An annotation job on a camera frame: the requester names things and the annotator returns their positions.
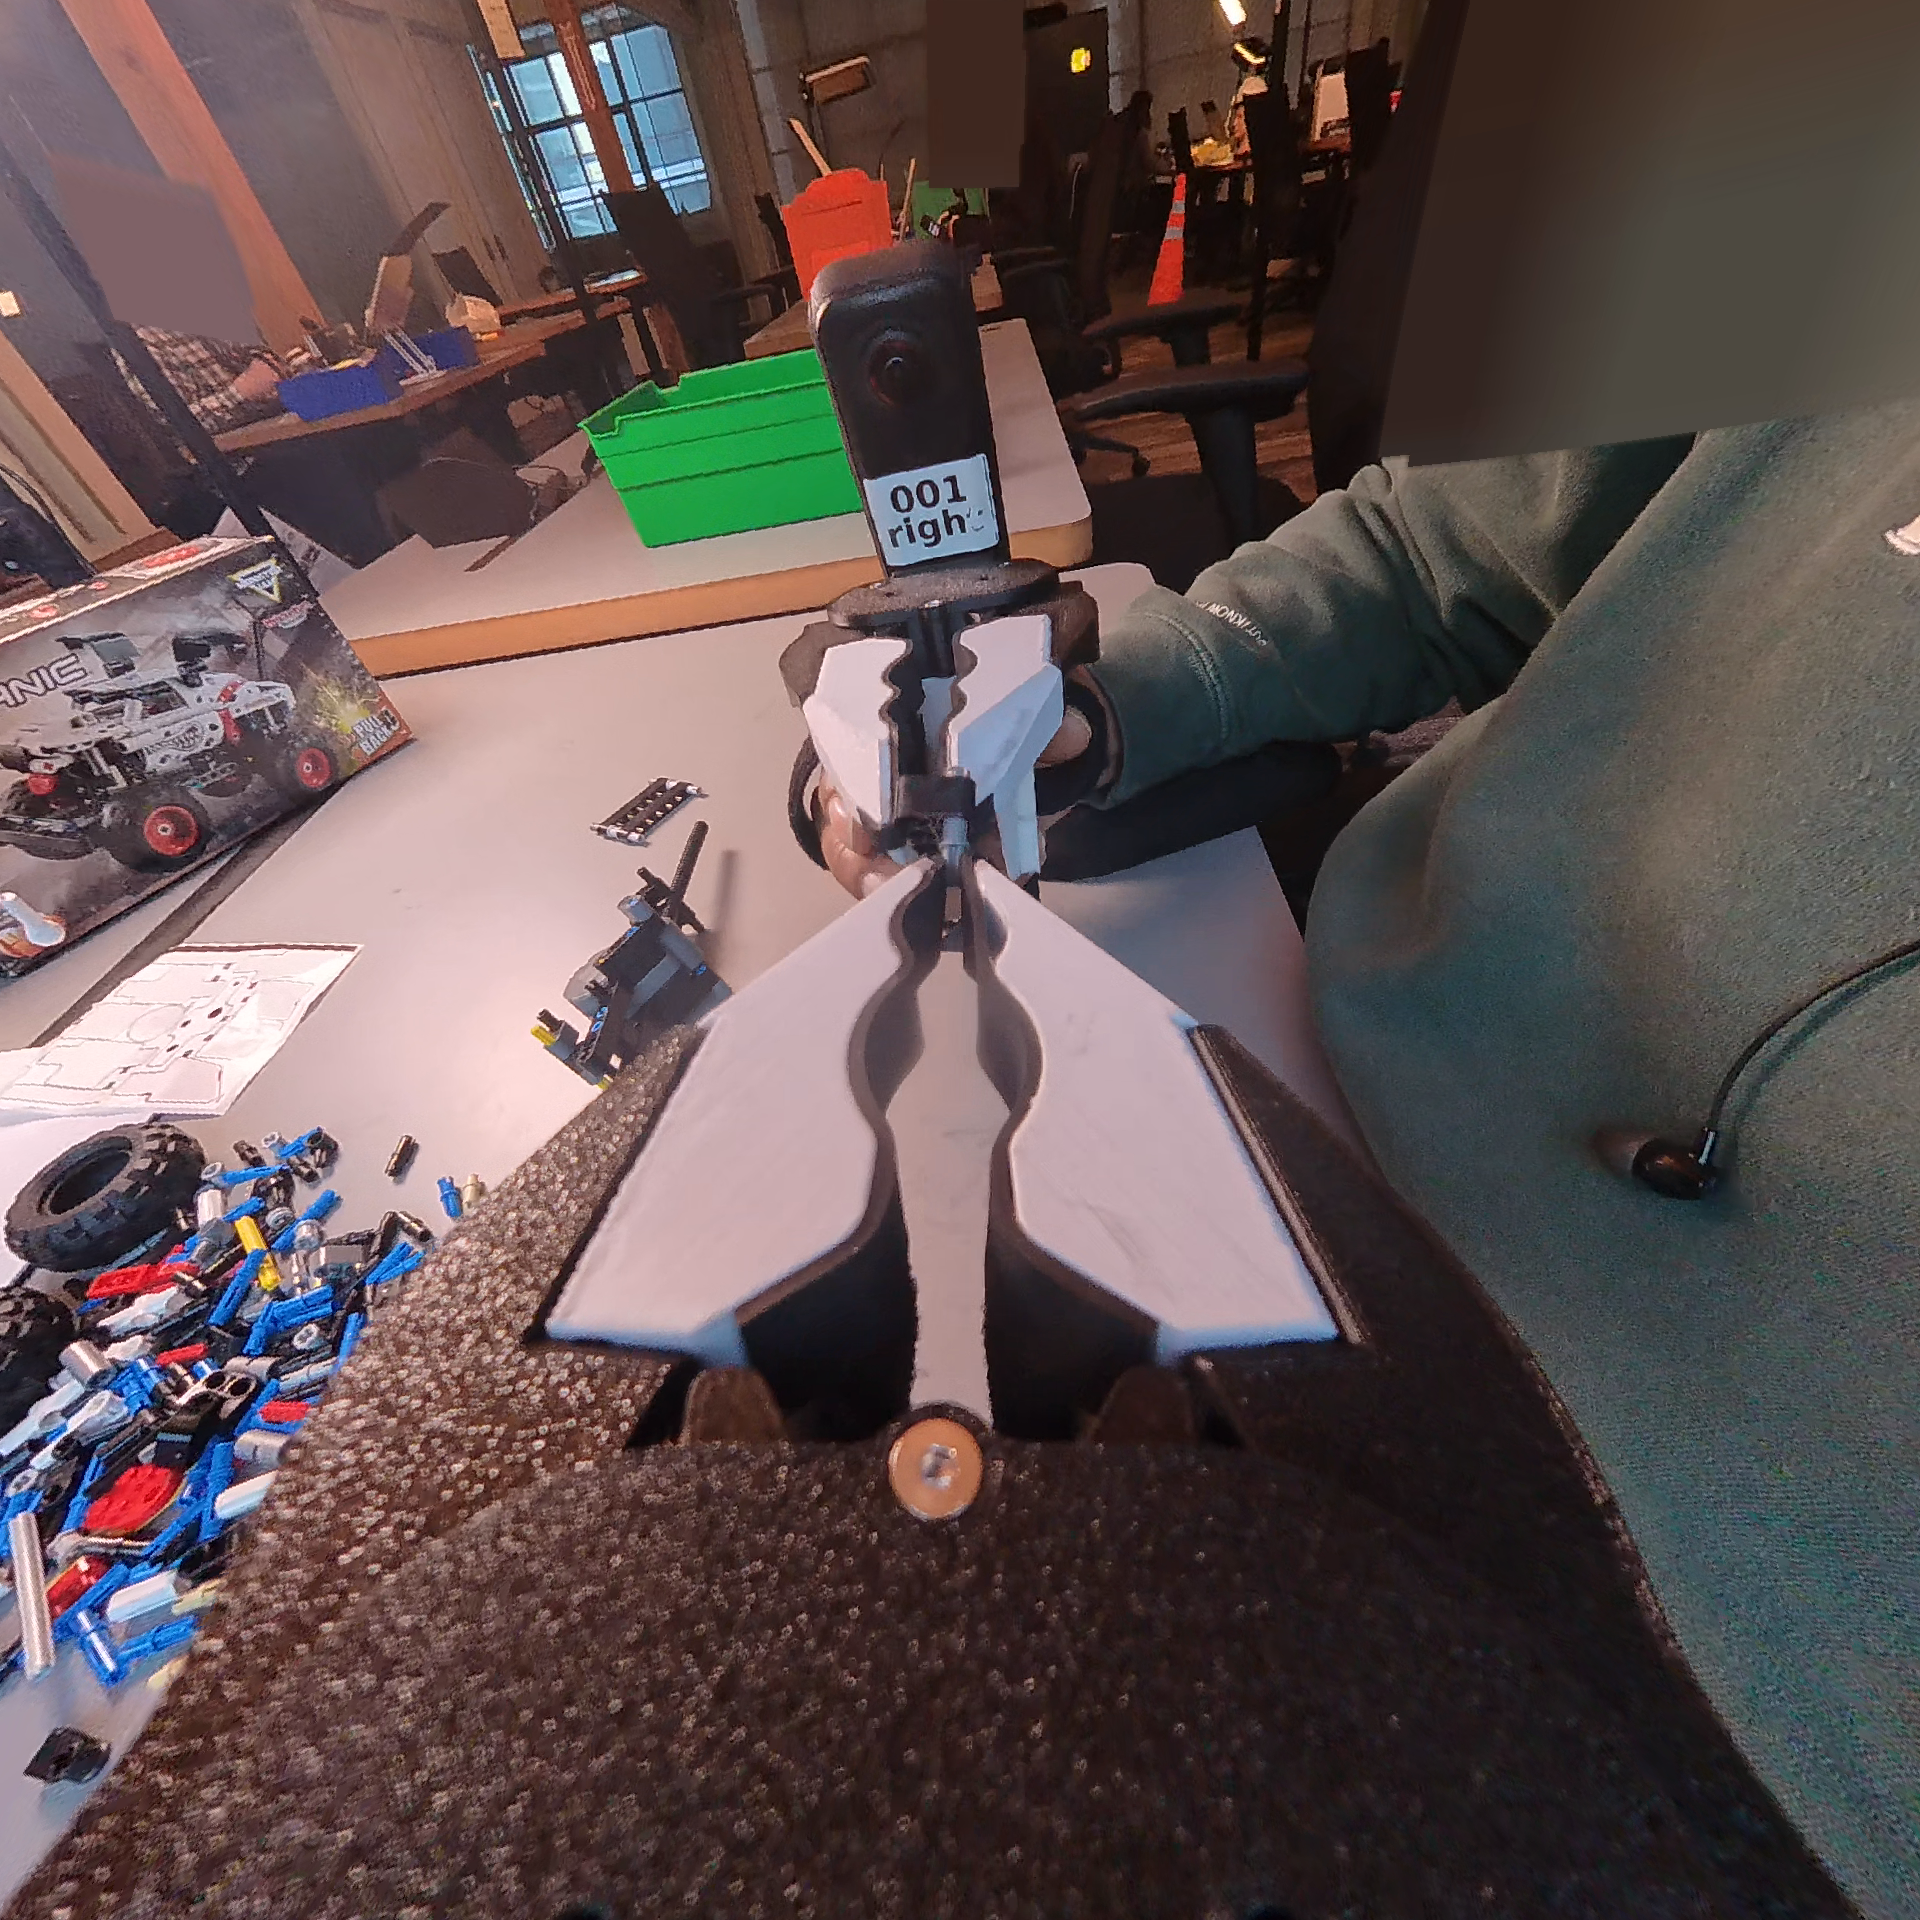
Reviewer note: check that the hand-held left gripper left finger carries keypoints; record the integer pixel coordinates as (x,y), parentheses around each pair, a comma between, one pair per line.
(721,1201)

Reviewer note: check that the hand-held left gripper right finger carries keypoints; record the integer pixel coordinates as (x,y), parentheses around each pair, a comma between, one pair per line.
(1170,1201)

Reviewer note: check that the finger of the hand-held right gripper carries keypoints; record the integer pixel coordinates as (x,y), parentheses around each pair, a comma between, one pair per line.
(1015,751)
(849,737)

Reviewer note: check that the grey and black brick chassis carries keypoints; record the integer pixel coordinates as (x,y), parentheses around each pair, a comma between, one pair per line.
(646,976)

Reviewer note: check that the pile of small building pieces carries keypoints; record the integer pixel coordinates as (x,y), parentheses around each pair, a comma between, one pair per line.
(210,1351)

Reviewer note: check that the grey desk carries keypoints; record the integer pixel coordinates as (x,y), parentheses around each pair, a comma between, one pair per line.
(450,810)

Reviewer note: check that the orange red container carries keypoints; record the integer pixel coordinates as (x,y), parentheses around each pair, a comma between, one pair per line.
(841,227)

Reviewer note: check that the green storage bin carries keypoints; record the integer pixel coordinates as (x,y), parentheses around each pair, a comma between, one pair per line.
(721,450)

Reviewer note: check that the orange traffic cone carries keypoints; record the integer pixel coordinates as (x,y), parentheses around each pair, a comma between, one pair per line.
(1170,254)

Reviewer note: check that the black office chair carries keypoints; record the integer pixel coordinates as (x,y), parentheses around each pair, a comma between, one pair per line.
(1202,406)

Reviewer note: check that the black earbud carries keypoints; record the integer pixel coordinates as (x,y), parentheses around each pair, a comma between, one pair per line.
(1658,1164)

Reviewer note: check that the person in green sweatshirt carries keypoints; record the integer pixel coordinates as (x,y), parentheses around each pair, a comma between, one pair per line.
(1620,1441)

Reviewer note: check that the cluttered background workbench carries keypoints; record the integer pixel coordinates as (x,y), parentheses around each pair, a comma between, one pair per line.
(391,406)

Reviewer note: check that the white sticker sheet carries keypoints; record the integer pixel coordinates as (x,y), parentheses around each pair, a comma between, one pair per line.
(165,1037)

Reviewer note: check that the black toy tyre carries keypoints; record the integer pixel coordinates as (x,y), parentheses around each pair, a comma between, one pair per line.
(32,1356)
(105,1194)

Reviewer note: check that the toy truck box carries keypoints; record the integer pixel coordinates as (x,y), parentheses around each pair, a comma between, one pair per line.
(151,720)

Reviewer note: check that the black angled connector piece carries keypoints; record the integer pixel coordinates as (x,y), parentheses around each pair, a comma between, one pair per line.
(66,1755)

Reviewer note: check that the small black Lego frame piece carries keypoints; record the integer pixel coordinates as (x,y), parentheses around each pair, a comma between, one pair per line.
(649,810)

